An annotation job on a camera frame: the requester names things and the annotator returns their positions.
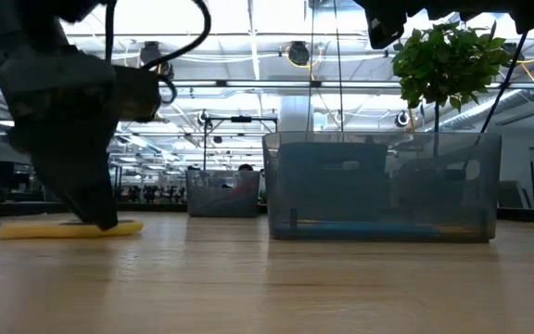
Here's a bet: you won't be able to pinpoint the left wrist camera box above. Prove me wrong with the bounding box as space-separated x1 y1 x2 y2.
111 64 178 124

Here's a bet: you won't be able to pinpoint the teal plastic bin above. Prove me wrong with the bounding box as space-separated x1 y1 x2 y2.
279 141 388 224

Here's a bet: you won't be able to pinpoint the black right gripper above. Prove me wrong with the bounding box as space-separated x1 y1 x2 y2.
354 0 428 50

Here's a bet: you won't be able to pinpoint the grey translucent plastic bin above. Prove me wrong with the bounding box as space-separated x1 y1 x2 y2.
261 131 503 243
185 169 263 218

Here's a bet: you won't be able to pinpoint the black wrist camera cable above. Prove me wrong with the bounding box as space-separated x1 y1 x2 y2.
104 0 212 106

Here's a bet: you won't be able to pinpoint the thin dark slanted cable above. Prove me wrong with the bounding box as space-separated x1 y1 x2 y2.
478 31 528 135

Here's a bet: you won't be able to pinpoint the green potted plant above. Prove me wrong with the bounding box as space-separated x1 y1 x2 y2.
391 20 514 159

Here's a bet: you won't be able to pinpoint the yellow handled scissors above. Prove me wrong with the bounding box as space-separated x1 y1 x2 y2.
0 219 144 240

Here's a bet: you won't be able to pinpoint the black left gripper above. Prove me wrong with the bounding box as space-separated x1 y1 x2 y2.
0 45 121 232

